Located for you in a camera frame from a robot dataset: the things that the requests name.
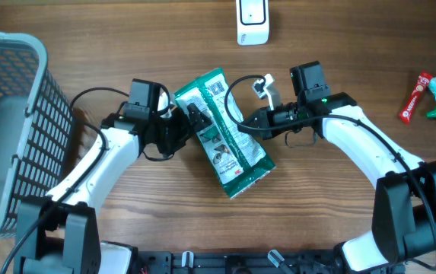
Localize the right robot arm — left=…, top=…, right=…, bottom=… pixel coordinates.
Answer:
left=237, top=61, right=436, bottom=273

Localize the red white snack packet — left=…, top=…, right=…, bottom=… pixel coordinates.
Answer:
left=399, top=72, right=433, bottom=125

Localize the black right camera cable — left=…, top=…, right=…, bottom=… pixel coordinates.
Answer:
left=223, top=74, right=436, bottom=272

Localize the green 3M gloves packet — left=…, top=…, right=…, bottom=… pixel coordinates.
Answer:
left=175, top=68, right=275, bottom=199

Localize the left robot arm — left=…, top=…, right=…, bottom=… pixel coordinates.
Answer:
left=2, top=79, right=201, bottom=273

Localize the black left camera cable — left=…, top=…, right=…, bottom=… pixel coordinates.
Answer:
left=0, top=87, right=131, bottom=274

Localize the white barcode scanner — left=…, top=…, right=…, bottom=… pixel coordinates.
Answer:
left=235, top=0, right=270, bottom=46

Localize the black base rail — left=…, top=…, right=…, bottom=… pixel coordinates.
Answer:
left=126, top=249, right=405, bottom=274

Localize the black camera cable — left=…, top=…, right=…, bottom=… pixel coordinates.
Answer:
left=0, top=87, right=131, bottom=274
left=223, top=74, right=436, bottom=272

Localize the grey mesh shopping basket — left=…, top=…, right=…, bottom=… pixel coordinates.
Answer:
left=0, top=32, right=73, bottom=238

